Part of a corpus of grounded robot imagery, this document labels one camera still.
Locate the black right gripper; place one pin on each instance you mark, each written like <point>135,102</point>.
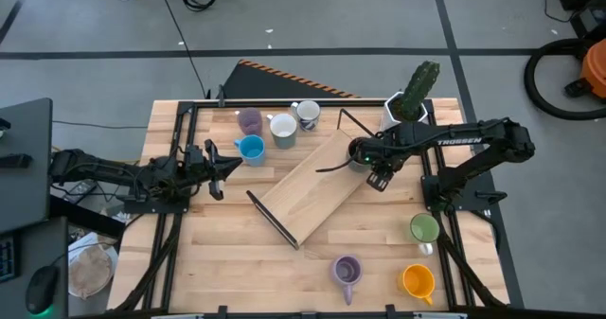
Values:
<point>386,155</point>

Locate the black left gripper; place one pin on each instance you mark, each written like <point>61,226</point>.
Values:
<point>214,177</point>

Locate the dark teal glazed mug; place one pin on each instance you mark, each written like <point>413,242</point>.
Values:
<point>354,164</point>

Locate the bright blue mug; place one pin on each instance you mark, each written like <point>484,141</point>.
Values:
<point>252,149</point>

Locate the tall ribbed purple mug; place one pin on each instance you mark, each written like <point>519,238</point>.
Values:
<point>249,121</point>

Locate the white mug blue pattern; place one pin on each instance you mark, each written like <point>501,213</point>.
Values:
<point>308,113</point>

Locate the grey-green mug white inside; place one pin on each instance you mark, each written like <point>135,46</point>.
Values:
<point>283,129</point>

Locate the orange-yellow faceted mug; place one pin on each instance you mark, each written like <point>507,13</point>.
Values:
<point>418,281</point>

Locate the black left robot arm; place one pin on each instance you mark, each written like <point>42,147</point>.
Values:
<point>109,172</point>

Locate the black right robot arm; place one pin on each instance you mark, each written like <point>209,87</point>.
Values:
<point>459,134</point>

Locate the white hexagonal plant pot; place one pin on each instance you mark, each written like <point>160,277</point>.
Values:
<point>390,111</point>

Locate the black mat orange striped edge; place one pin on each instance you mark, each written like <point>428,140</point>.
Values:
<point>265,84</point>

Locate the lilac bulbous mug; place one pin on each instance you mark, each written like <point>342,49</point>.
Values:
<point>346,269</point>

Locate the green cactus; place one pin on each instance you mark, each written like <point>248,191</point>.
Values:
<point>419,89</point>

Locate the grey power adapter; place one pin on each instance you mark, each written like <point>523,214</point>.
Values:
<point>80,189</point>

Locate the brown round plate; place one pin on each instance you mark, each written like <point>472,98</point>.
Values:
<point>90,271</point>

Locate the dark grey desk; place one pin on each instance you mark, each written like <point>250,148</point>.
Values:
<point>23,196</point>

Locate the dark desk with keyboard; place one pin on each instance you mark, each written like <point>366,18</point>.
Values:
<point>35,248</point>

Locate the black remote-like device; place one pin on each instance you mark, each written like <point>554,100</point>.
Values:
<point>14,161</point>

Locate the black computer mouse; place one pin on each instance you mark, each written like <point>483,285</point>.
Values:
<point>42,290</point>

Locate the black keyboard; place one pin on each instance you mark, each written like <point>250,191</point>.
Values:
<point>7,260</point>

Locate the orange vacuum cleaner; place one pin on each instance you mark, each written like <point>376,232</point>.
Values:
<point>595,68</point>

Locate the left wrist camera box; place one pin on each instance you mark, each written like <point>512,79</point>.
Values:
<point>194,154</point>

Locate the wooden shelf black metal frame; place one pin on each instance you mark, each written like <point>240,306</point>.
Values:
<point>308,191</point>

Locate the black table frame rails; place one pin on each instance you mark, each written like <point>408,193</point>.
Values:
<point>270,103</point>

